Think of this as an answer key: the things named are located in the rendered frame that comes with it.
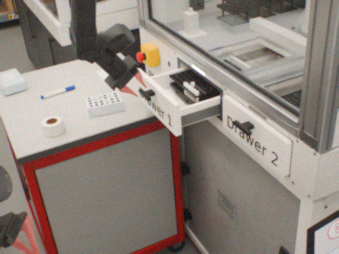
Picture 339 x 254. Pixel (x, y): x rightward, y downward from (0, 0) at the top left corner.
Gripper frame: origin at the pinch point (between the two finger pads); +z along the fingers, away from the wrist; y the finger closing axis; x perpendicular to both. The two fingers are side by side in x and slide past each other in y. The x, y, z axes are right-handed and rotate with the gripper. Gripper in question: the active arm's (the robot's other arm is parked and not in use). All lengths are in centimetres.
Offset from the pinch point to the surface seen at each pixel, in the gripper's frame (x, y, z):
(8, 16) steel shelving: 371, -43, 60
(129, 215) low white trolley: 16, -39, 46
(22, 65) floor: 271, -57, 68
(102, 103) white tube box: 25.4, -12.7, 8.6
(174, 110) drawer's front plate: -10.4, 2.6, 6.8
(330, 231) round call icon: -75, 6, -1
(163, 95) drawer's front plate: -3.5, 3.7, 5.1
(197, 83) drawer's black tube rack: 2.7, 14.1, 15.6
